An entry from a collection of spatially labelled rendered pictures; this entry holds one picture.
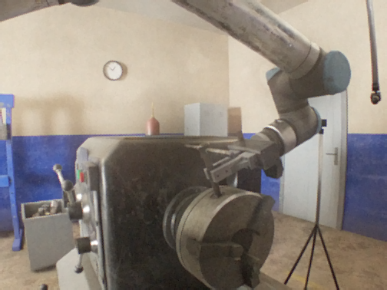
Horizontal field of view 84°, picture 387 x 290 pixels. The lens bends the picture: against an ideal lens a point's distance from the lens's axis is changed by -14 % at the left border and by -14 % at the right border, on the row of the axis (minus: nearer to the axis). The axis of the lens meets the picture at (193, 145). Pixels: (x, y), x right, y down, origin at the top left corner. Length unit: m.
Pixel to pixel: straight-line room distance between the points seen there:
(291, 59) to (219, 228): 0.38
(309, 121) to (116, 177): 0.51
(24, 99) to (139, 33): 2.10
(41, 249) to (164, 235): 2.15
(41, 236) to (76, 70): 2.42
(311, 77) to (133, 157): 0.45
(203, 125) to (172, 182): 3.45
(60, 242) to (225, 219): 2.35
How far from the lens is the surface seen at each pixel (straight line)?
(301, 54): 0.52
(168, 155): 0.68
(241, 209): 0.58
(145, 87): 4.27
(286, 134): 0.63
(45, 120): 3.91
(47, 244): 2.76
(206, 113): 4.17
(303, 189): 4.04
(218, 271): 0.60
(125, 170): 0.64
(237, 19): 0.48
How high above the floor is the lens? 1.35
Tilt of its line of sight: 3 degrees down
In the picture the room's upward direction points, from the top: straight up
